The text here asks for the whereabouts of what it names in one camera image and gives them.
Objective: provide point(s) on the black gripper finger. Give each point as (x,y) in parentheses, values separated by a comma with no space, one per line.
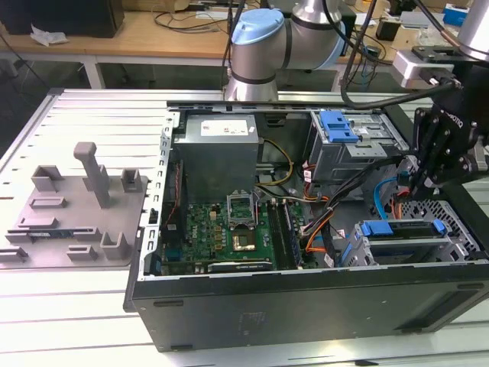
(454,172)
(431,134)

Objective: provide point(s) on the hard disk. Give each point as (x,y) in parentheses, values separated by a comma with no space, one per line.
(376,228)

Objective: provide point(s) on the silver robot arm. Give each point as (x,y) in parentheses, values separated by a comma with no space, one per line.
(260,49)

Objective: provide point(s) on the metal disk bay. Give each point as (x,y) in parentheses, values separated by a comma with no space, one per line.
(458,248)

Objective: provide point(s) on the blue drive cage latch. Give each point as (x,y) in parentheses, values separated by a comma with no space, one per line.
(336,128)

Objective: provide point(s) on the blue cardboard box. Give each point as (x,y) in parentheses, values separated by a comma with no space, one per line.
(456,15)

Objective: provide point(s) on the metal optical drive cage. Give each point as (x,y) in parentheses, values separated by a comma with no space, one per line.
(336,160)

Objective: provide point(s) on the flat grey box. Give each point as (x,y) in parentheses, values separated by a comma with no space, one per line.
(414,20)

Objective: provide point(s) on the small black box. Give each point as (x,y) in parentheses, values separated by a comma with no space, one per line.
(387,30)

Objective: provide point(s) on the RAM stick in slot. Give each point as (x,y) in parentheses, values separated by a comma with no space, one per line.
(290,237)

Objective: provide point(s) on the grey power supply unit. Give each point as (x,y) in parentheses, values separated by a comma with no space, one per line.
(217,160)

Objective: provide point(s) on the CPU socket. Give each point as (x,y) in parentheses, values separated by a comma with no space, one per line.
(243,241)

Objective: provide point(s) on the black PC case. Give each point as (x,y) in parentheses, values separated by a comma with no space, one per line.
(267,306)

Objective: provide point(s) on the black graphics card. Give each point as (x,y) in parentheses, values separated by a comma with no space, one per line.
(240,266)

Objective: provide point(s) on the green motherboard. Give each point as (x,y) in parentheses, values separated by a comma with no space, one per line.
(202,233)

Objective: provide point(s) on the wooden desk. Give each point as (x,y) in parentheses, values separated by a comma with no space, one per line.
(133,42)

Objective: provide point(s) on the grey parts rack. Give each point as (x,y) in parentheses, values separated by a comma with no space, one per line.
(76,214)

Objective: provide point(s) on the black computer tower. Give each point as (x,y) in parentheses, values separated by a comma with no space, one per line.
(61,17)

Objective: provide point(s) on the RAM stick on rack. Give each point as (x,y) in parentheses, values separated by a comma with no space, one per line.
(49,232)

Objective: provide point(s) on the clear plastic bag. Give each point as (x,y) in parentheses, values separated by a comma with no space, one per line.
(47,36)

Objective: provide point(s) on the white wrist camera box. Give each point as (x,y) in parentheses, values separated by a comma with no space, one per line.
(414,70)

